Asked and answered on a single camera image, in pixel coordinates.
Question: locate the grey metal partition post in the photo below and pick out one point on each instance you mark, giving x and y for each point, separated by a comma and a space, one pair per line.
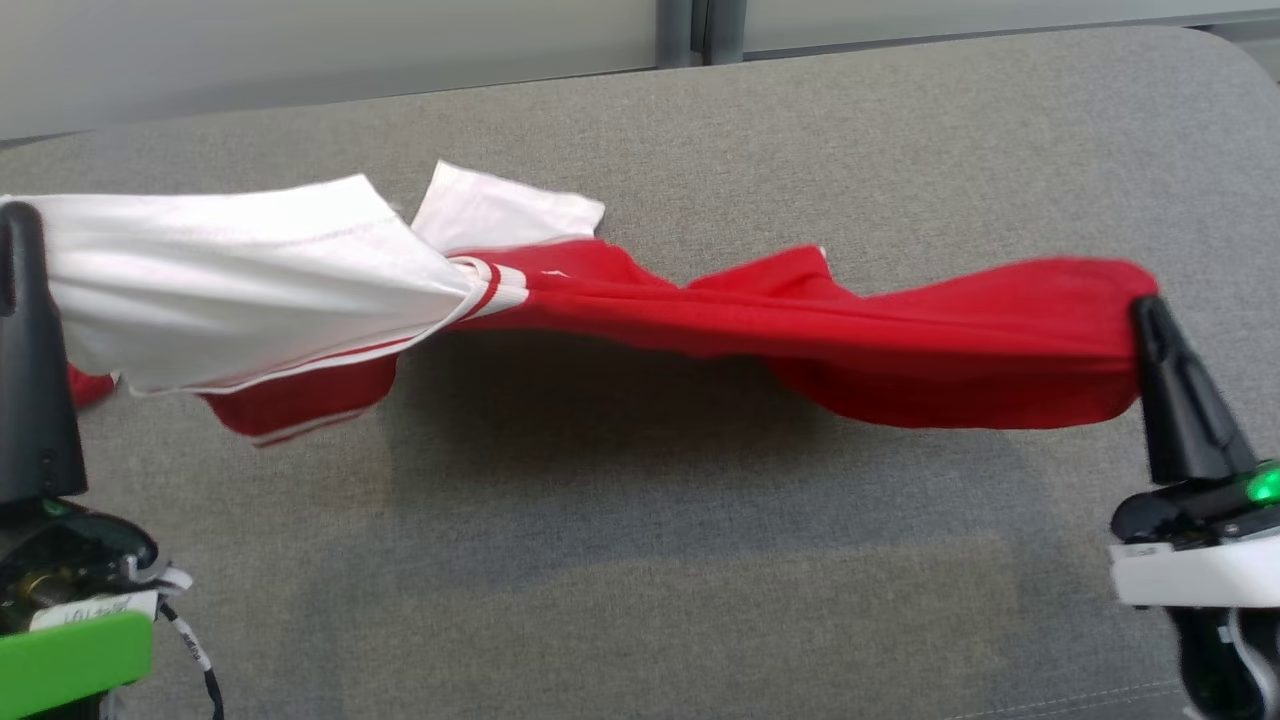
725, 30
675, 30

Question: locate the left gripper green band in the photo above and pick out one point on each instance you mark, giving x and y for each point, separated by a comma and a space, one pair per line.
70, 660

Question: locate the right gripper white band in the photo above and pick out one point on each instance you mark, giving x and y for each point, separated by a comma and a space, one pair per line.
1200, 575

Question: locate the grey wall base rail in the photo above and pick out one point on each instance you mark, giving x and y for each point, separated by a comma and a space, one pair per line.
1245, 25

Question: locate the red and white shirt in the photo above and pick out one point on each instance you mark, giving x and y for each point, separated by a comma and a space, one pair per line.
900, 340

